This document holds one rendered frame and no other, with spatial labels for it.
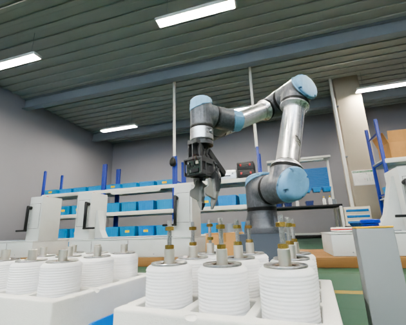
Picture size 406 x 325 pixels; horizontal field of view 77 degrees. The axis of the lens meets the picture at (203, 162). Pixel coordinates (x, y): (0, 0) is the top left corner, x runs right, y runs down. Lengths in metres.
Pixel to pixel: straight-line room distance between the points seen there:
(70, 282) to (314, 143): 8.91
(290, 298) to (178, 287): 0.21
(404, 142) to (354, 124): 1.76
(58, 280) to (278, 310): 0.51
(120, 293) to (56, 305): 0.20
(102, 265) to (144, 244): 2.00
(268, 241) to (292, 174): 0.25
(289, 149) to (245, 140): 8.41
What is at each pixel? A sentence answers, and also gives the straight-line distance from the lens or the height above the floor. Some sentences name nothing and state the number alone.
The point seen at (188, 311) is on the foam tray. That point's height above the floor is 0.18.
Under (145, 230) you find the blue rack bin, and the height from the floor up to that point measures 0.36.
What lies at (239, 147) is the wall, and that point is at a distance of 9.34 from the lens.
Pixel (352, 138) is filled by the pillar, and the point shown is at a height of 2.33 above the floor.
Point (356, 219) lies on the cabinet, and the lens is 5.98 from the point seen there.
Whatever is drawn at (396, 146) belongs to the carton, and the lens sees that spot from 5.73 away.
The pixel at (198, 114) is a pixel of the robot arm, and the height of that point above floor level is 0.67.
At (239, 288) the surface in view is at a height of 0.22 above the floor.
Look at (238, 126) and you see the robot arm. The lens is 0.90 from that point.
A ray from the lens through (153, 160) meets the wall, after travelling 10.29.
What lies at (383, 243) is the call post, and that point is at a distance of 0.67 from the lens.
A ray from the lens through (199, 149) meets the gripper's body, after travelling 0.78.
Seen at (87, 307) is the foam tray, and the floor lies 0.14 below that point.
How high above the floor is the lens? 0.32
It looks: 15 degrees up
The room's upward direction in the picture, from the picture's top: 2 degrees counter-clockwise
